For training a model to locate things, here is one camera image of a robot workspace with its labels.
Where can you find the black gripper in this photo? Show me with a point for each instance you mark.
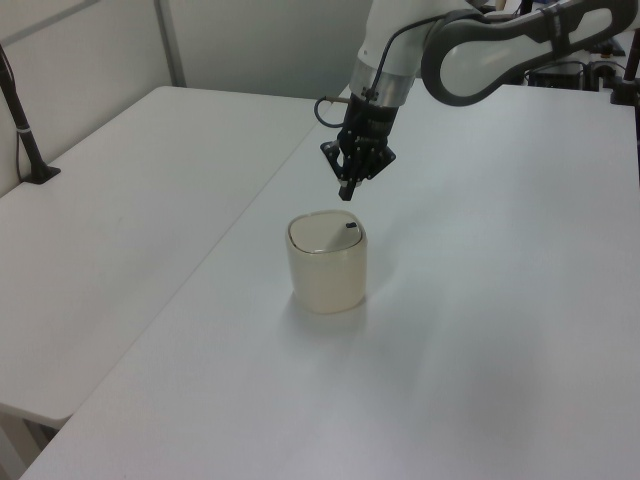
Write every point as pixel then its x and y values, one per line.
pixel 370 122

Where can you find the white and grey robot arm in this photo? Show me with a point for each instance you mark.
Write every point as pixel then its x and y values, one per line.
pixel 395 50

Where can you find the dark background equipment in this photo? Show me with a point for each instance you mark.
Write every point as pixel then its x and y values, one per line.
pixel 555 75

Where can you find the white side table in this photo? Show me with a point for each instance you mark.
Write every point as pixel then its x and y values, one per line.
pixel 125 200

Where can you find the black slanted pole with clamp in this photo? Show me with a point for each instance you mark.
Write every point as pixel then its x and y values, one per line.
pixel 627 75

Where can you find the grey partition post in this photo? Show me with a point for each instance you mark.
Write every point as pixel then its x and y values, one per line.
pixel 170 42

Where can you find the black camera pole with clamp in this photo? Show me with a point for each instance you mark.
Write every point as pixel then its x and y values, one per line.
pixel 25 135

